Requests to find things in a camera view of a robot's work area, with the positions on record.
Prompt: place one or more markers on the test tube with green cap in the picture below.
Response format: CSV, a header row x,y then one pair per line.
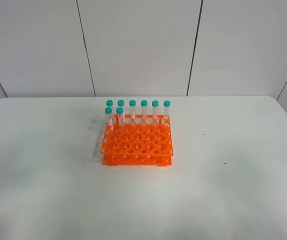
x,y
121,117

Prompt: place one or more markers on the orange test tube rack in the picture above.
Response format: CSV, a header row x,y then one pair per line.
x,y
137,143

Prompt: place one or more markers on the second row tube left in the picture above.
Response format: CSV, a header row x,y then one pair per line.
x,y
110,116

